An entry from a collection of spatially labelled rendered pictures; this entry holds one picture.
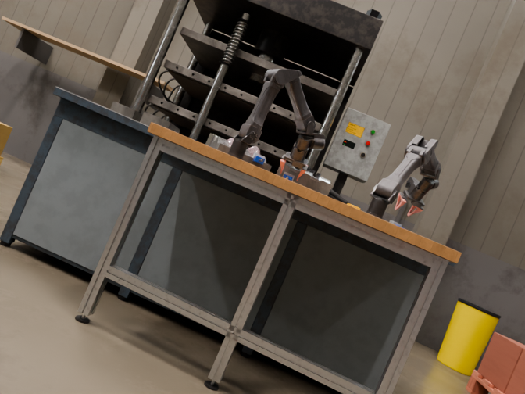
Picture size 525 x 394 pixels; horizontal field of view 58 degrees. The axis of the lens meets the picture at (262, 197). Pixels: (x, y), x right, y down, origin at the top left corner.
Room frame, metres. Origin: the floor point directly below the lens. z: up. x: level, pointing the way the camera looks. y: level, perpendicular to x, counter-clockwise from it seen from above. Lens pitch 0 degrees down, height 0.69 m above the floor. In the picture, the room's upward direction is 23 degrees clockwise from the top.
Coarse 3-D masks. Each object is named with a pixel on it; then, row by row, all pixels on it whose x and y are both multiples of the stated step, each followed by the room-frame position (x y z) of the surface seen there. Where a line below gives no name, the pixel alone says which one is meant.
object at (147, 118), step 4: (144, 112) 2.42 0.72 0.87; (144, 116) 2.42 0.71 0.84; (148, 116) 2.42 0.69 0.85; (152, 116) 2.41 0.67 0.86; (156, 116) 2.41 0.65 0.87; (140, 120) 2.42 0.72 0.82; (144, 120) 2.42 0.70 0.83; (148, 120) 2.41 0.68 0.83; (152, 120) 2.41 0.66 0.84; (156, 120) 2.41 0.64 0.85; (160, 120) 2.41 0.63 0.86; (164, 120) 2.41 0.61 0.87; (148, 124) 2.41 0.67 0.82; (160, 124) 2.41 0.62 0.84; (164, 124) 2.41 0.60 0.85; (168, 124) 2.41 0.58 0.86; (172, 124) 2.44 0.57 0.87; (168, 128) 2.41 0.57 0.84; (172, 128) 2.47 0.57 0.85; (176, 128) 2.53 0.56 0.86
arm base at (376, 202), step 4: (372, 200) 1.84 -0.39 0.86; (376, 200) 1.82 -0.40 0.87; (380, 200) 1.81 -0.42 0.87; (372, 204) 1.83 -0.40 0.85; (376, 204) 1.82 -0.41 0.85; (380, 204) 1.81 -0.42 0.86; (384, 204) 1.82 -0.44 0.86; (368, 208) 1.85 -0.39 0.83; (372, 208) 1.82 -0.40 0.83; (376, 208) 1.81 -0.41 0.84; (380, 208) 1.81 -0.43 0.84; (384, 208) 1.82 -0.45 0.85; (368, 212) 1.83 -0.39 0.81; (372, 212) 1.82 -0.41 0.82; (376, 212) 1.81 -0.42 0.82; (380, 212) 1.81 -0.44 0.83; (376, 216) 1.81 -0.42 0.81; (380, 216) 1.82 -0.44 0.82
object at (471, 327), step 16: (464, 304) 4.28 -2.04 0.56; (464, 320) 4.23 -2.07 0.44; (480, 320) 4.17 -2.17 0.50; (496, 320) 4.20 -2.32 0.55; (448, 336) 4.32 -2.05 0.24; (464, 336) 4.20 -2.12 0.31; (480, 336) 4.17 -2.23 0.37; (448, 352) 4.26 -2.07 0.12; (464, 352) 4.19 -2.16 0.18; (480, 352) 4.21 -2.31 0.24; (464, 368) 4.19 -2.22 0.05
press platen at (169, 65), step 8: (168, 64) 3.11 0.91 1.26; (176, 64) 3.11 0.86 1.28; (176, 72) 3.13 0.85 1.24; (184, 72) 3.10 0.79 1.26; (192, 72) 3.10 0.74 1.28; (176, 80) 3.42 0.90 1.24; (200, 80) 3.10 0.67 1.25; (208, 80) 3.09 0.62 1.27; (224, 88) 3.11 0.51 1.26; (232, 88) 3.08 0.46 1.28; (240, 96) 3.07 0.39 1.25; (248, 96) 3.07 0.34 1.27; (272, 104) 3.06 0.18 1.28; (272, 112) 3.07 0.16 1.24; (280, 112) 3.05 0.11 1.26; (288, 112) 3.05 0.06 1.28
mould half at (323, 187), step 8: (280, 168) 2.23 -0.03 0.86; (288, 168) 2.23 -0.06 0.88; (280, 176) 2.23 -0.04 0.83; (296, 176) 2.22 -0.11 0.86; (304, 176) 2.22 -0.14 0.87; (304, 184) 2.22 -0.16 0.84; (312, 184) 2.22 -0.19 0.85; (320, 184) 2.22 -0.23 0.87; (328, 184) 2.21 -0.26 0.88; (320, 192) 2.21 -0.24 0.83; (328, 192) 2.21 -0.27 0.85
